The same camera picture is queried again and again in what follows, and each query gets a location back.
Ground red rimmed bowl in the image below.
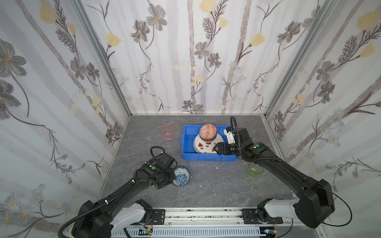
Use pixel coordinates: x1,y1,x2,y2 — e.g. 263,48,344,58
199,124,217,141

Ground watermelon pattern plate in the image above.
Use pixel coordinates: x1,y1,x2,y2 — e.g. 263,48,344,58
193,134,224,154

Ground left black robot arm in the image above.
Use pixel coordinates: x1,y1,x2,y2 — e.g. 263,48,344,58
58,146,177,238

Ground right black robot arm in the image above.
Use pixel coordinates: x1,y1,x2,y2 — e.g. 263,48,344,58
214,116,336,229

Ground blue plastic bin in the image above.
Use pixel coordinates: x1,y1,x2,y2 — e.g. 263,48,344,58
181,125,237,162

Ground blue zigzag pattern bowl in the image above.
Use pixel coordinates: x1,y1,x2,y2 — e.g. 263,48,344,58
172,167,191,187

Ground pink glass cup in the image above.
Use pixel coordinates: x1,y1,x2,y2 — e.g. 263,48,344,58
160,125,173,140

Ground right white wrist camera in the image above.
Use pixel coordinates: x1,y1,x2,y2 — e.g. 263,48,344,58
224,127,235,144

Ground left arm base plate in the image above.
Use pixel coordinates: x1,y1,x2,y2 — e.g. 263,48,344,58
140,209,166,226

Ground white slotted cable duct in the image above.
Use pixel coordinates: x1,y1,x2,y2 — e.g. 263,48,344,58
112,227,266,238

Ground aluminium rail frame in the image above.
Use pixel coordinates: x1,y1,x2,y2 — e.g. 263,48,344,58
112,205,332,238

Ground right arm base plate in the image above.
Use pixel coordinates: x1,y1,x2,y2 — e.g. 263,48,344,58
241,208,283,225

